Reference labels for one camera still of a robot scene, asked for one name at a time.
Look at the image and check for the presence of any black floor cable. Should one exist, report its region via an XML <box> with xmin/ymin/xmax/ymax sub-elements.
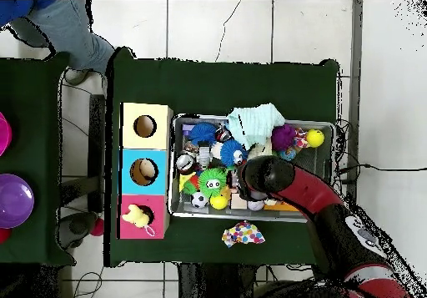
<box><xmin>336</xmin><ymin>162</ymin><xmax>427</xmax><ymax>185</ymax></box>

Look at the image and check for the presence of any blue spiky ball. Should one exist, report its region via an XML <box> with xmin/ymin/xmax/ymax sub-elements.
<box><xmin>188</xmin><ymin>121</ymin><xmax>219</xmax><ymax>148</ymax></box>

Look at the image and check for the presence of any small red ball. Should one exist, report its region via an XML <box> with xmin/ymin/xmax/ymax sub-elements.
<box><xmin>88</xmin><ymin>217</ymin><xmax>105</xmax><ymax>238</ymax></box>

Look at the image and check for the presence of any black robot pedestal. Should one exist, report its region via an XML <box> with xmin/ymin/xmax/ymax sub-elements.
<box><xmin>178</xmin><ymin>263</ymin><xmax>258</xmax><ymax>298</ymax></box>

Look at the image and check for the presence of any mint green knitted cloth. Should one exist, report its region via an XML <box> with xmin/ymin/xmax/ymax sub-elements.
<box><xmin>226</xmin><ymin>103</ymin><xmax>286</xmax><ymax>150</ymax></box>

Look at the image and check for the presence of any purple bowl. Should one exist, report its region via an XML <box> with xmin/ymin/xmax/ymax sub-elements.
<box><xmin>0</xmin><ymin>173</ymin><xmax>35</xmax><ymax>230</ymax></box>

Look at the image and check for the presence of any green spiky toy with eyes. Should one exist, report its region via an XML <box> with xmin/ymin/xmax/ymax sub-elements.
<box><xmin>198</xmin><ymin>167</ymin><xmax>229</xmax><ymax>199</ymax></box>

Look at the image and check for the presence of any dark green table cloth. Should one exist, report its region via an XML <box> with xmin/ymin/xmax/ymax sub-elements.
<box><xmin>103</xmin><ymin>46</ymin><xmax>341</xmax><ymax>268</ymax></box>

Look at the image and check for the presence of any person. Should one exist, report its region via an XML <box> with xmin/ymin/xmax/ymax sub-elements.
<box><xmin>0</xmin><ymin>0</ymin><xmax>116</xmax><ymax>86</ymax></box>

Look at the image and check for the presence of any purple spiky toy with eyes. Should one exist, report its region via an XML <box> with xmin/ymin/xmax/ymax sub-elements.
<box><xmin>270</xmin><ymin>123</ymin><xmax>298</xmax><ymax>152</ymax></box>

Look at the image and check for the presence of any colourful polka dot cloth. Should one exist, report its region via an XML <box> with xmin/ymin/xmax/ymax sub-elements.
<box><xmin>221</xmin><ymin>220</ymin><xmax>267</xmax><ymax>248</ymax></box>

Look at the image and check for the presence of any pink bowl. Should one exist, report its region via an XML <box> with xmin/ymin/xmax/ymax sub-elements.
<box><xmin>0</xmin><ymin>111</ymin><xmax>13</xmax><ymax>157</ymax></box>

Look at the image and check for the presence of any side table with green cloth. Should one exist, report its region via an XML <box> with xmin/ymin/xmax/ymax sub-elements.
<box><xmin>0</xmin><ymin>52</ymin><xmax>77</xmax><ymax>267</ymax></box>

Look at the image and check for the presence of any plain yellow ball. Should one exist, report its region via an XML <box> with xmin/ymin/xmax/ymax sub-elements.
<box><xmin>208</xmin><ymin>194</ymin><xmax>230</xmax><ymax>210</ymax></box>

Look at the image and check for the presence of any yellow plush toy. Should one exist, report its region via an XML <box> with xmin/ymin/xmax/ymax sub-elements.
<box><xmin>121</xmin><ymin>203</ymin><xmax>157</xmax><ymax>238</ymax></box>

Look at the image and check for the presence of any yellow smiley face ball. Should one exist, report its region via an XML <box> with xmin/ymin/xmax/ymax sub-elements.
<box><xmin>305</xmin><ymin>129</ymin><xmax>325</xmax><ymax>148</ymax></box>

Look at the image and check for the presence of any shallow wire mesh bin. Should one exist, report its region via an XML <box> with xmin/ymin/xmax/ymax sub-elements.
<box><xmin>168</xmin><ymin>113</ymin><xmax>336</xmax><ymax>225</ymax></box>

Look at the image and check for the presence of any blue spiky toy with eyes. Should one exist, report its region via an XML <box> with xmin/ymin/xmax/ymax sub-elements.
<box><xmin>219</xmin><ymin>139</ymin><xmax>248</xmax><ymax>166</ymax></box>

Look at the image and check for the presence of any wooden box with three holes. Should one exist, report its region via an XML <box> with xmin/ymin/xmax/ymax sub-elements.
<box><xmin>118</xmin><ymin>102</ymin><xmax>174</xmax><ymax>240</ymax></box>

